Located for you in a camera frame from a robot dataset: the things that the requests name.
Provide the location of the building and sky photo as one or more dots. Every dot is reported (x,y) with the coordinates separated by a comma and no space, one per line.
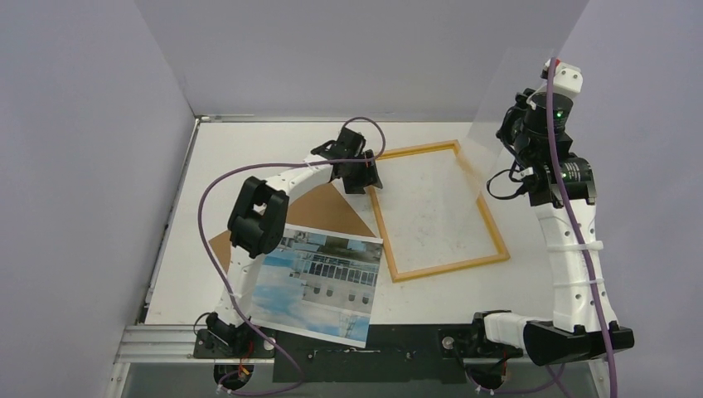
(319,284)

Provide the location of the clear acrylic sheet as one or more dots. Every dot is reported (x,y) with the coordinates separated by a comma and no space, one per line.
(519,68)

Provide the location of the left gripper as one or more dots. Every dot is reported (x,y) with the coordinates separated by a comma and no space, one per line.
(368,178)

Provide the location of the yellow picture frame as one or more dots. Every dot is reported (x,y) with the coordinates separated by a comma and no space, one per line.
(431,213)

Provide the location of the brown backing board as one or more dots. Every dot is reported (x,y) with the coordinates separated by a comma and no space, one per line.
(323,208)

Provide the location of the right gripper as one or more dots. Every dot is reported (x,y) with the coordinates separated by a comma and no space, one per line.
(511,122)

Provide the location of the aluminium front rail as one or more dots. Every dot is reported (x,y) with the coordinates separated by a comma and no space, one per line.
(176,344)

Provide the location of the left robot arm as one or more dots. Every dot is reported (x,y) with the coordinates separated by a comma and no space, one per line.
(257,221)

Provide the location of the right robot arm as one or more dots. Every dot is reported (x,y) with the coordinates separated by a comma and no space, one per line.
(582,315)

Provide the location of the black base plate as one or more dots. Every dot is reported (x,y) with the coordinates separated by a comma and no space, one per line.
(393,353)

